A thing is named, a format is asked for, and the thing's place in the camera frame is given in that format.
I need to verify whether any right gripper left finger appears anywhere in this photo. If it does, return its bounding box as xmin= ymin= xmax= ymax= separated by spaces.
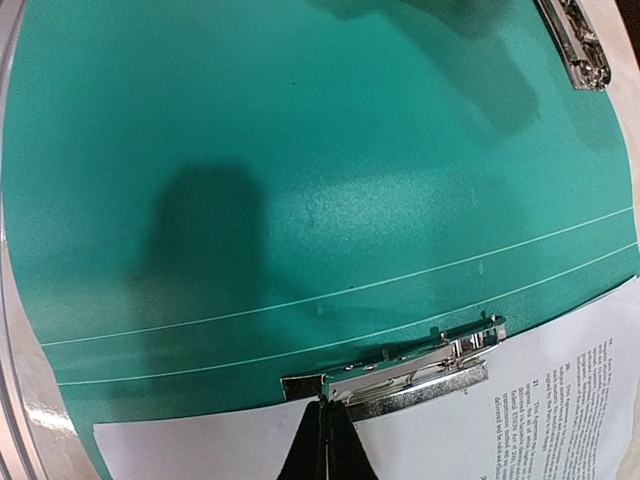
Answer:
xmin=277 ymin=400 xmax=327 ymax=480

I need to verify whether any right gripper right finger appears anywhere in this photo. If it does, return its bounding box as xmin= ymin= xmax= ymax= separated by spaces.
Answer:
xmin=326 ymin=401 xmax=377 ymax=480

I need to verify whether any folder spine metal clip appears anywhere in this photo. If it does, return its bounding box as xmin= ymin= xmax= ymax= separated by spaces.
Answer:
xmin=280 ymin=314 xmax=507 ymax=422

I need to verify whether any printed paper sheet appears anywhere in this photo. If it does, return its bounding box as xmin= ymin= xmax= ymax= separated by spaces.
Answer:
xmin=94 ymin=279 xmax=639 ymax=479

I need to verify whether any green file folder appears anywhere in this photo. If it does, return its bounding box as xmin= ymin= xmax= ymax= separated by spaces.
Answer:
xmin=0 ymin=0 xmax=640 ymax=480

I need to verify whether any folder cover metal clip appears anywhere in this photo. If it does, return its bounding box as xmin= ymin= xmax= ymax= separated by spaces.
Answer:
xmin=534 ymin=0 xmax=612 ymax=92

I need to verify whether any aluminium front rail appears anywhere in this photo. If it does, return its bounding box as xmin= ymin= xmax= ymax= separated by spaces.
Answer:
xmin=1 ymin=1 xmax=42 ymax=479

